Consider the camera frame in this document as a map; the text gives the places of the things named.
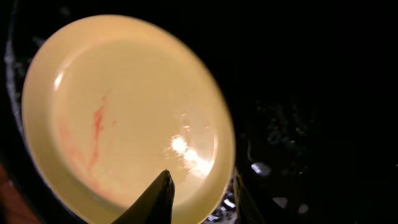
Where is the yellow plate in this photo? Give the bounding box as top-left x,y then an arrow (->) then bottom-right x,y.
22,15 -> 235,223

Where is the black round tray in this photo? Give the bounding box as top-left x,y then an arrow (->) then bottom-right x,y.
1,1 -> 397,223

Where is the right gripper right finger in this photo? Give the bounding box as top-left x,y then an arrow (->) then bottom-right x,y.
233,167 -> 269,224

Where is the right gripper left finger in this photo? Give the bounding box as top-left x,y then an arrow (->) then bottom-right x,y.
112,170 -> 175,224

